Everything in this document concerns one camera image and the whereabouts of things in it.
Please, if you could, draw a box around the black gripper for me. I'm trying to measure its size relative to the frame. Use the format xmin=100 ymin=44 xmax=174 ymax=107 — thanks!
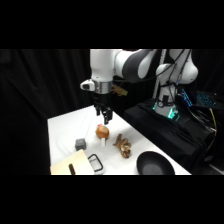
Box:
xmin=92 ymin=93 xmax=114 ymax=125

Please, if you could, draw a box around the small grey cube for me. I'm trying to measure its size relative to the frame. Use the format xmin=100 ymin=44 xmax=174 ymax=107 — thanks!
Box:
xmin=74 ymin=138 xmax=88 ymax=151

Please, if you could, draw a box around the tan cutting board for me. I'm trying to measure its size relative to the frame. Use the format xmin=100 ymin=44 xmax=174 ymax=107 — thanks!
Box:
xmin=49 ymin=149 xmax=96 ymax=176

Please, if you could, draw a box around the black marker pen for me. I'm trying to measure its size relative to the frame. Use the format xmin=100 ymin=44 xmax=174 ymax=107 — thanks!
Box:
xmin=68 ymin=162 xmax=77 ymax=176

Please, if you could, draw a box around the black cloth-covered stand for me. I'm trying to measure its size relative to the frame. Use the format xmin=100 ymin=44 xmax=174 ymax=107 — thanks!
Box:
xmin=122 ymin=99 xmax=224 ymax=175

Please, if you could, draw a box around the green base light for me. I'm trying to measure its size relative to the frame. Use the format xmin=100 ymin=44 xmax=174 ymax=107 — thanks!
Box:
xmin=151 ymin=101 xmax=181 ymax=122

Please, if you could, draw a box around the black curtain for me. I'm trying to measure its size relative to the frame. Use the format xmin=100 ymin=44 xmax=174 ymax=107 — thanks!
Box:
xmin=0 ymin=49 xmax=224 ymax=175

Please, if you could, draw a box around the black bowl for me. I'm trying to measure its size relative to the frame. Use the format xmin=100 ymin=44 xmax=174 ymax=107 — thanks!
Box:
xmin=136 ymin=150 xmax=176 ymax=176

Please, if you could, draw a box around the blue lit electronics box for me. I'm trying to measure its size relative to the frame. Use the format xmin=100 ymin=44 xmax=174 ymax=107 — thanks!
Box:
xmin=177 ymin=88 xmax=195 ymax=108

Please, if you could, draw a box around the blue backlit keyboard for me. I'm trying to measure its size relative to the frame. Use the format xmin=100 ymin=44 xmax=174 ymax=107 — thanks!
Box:
xmin=195 ymin=91 xmax=220 ymax=109

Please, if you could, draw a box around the tan wrist mount piece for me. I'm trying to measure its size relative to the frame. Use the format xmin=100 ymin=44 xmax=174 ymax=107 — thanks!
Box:
xmin=111 ymin=84 xmax=129 ymax=98

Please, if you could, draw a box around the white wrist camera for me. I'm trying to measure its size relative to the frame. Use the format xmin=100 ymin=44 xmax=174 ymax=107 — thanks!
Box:
xmin=79 ymin=79 xmax=95 ymax=92

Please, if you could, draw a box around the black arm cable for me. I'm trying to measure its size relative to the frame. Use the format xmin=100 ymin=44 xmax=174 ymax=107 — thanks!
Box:
xmin=159 ymin=49 xmax=193 ymax=101

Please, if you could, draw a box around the yellow cable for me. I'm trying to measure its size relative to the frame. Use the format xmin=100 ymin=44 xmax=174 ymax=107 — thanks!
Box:
xmin=209 ymin=109 xmax=219 ymax=137

